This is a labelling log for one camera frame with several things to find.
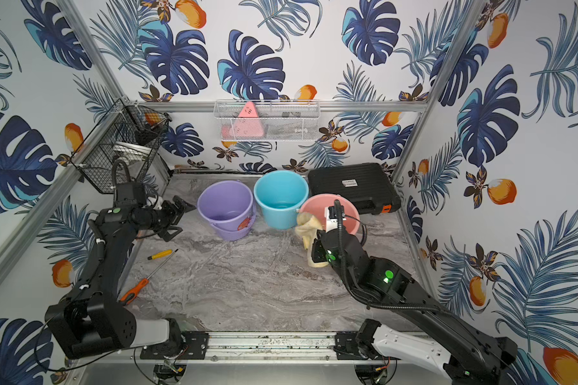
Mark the yellow cleaning cloth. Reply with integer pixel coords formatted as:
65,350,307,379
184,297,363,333
295,213,329,268

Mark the purple plastic bucket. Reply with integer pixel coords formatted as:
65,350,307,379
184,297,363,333
197,181,257,242

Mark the pink plastic bucket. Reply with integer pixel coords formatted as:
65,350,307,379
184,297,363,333
298,193,361,235

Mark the teal plastic bucket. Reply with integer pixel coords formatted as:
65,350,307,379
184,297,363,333
253,171,309,230

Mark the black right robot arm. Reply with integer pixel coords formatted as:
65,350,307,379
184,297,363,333
314,201,518,384

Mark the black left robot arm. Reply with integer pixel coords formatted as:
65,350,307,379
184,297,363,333
45,160,196,359

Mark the black plastic tool case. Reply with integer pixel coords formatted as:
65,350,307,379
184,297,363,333
307,163,401,215

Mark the pink triangular item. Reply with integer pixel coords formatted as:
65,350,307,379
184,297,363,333
229,101,265,140

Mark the yellow handled tool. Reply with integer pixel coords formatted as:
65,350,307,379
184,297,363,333
147,250,173,261

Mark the orange handled screwdriver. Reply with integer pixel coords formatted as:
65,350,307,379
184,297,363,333
119,249,178,306

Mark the black wire basket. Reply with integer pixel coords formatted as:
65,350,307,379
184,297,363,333
69,99,172,194

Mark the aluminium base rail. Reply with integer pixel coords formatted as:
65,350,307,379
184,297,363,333
74,329,470,365

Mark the clear wall shelf basket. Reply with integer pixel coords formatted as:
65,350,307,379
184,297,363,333
214,99,321,142

